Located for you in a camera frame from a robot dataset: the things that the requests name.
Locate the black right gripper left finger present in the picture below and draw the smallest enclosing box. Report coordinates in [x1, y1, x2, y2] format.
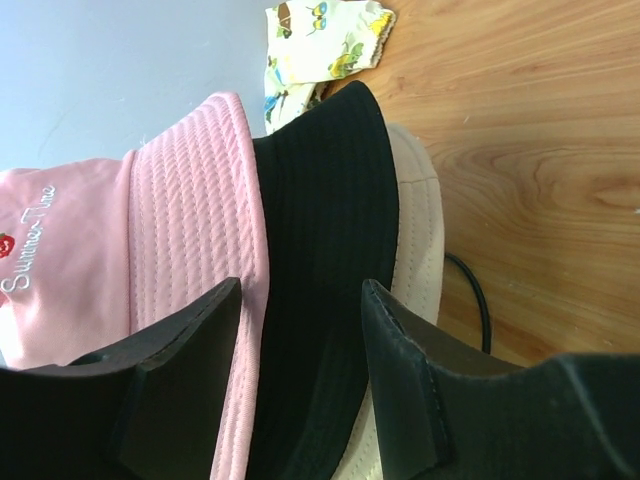
[1, 278, 241, 479]

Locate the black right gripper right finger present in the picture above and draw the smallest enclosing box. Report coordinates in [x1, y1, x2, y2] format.
[361, 280, 639, 479]

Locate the pink bucket hat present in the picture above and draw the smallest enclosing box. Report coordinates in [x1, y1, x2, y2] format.
[1, 93, 269, 479]

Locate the beige bucket hat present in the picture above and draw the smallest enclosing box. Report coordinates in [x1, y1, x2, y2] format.
[332, 123, 445, 480]

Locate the black pink-lined hat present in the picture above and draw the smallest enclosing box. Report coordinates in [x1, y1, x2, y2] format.
[247, 81, 399, 479]

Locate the cartoon print cloth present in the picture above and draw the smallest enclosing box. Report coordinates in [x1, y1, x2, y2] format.
[263, 1, 396, 133]

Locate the black wire hat stand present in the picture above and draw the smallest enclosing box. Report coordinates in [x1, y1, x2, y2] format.
[443, 251, 493, 354]

